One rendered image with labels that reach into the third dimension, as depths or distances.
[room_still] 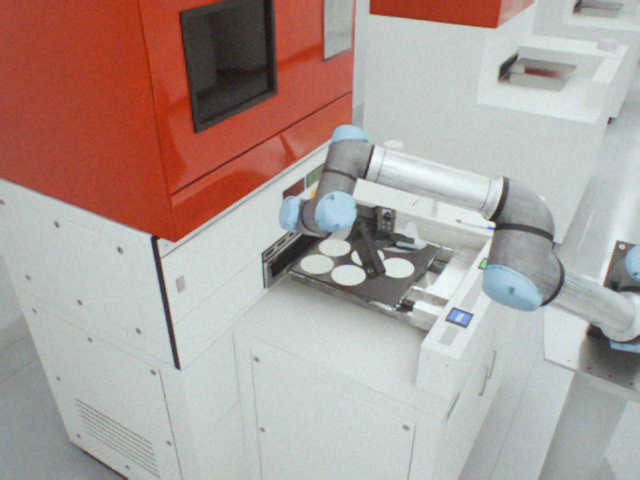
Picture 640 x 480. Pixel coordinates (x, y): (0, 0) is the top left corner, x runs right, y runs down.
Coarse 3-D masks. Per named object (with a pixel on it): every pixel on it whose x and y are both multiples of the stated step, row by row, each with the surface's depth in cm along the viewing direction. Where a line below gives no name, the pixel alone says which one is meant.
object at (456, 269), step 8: (448, 264) 175; (456, 264) 175; (464, 264) 175; (448, 272) 171; (456, 272) 171; (464, 272) 171; (440, 280) 168; (448, 280) 168; (456, 280) 168; (440, 288) 164; (448, 288) 164; (456, 288) 164; (432, 304) 158; (416, 320) 154; (424, 320) 153; (424, 328) 153
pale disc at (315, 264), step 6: (306, 258) 174; (312, 258) 174; (318, 258) 174; (324, 258) 174; (300, 264) 171; (306, 264) 171; (312, 264) 171; (318, 264) 171; (324, 264) 171; (330, 264) 171; (306, 270) 169; (312, 270) 169; (318, 270) 169; (324, 270) 169
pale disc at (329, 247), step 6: (330, 240) 182; (324, 246) 179; (330, 246) 179; (336, 246) 179; (342, 246) 180; (348, 246) 179; (324, 252) 177; (330, 252) 177; (336, 252) 177; (342, 252) 177
